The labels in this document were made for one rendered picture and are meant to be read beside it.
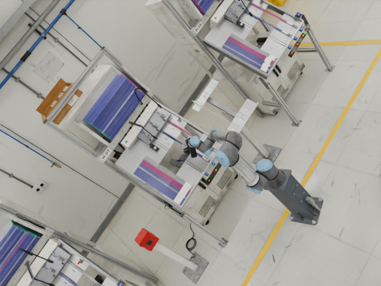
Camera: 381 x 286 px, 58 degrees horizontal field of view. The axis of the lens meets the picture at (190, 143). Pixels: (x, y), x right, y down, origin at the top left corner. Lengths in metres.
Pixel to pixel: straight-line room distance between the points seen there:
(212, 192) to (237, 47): 1.45
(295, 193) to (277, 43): 1.46
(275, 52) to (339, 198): 1.44
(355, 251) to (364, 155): 0.84
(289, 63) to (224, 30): 0.90
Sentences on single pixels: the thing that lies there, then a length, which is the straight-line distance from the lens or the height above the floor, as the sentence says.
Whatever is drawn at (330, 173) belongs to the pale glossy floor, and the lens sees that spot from 3.27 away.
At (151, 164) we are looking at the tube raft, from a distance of 3.03.
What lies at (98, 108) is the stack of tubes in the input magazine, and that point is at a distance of 2.92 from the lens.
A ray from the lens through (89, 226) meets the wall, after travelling 4.92.
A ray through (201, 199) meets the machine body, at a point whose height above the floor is 0.29.
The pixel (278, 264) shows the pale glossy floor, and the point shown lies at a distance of 3.11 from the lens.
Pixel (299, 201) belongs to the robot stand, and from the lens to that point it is 2.89.
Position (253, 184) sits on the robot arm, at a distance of 2.51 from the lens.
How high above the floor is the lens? 2.63
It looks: 35 degrees down
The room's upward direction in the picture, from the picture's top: 48 degrees counter-clockwise
